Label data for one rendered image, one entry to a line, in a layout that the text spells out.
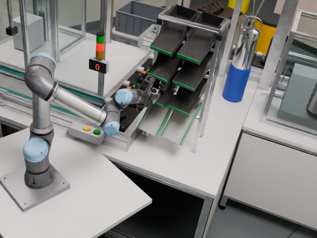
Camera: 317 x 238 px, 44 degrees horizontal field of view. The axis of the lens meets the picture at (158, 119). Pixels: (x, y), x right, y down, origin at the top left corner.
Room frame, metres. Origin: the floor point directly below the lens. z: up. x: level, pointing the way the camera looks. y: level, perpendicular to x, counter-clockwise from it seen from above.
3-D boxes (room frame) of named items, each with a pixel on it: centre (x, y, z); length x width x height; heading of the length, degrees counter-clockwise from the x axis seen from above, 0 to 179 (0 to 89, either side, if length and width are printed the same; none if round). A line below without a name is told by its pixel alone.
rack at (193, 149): (2.00, -0.11, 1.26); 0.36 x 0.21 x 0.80; 73
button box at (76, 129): (1.80, 0.41, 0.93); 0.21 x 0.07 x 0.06; 73
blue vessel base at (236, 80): (2.58, -0.54, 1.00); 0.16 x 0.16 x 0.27
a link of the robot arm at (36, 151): (1.43, 0.58, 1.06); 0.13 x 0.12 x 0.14; 8
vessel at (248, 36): (2.58, -0.54, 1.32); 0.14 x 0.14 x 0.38
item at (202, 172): (2.41, 0.14, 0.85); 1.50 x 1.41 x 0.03; 73
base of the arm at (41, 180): (1.42, 0.57, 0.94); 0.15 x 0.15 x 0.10
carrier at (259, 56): (3.04, -0.85, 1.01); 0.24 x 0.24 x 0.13; 73
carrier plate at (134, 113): (1.98, 0.27, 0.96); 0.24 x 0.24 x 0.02; 73
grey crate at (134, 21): (4.13, 0.27, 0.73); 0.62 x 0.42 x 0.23; 73
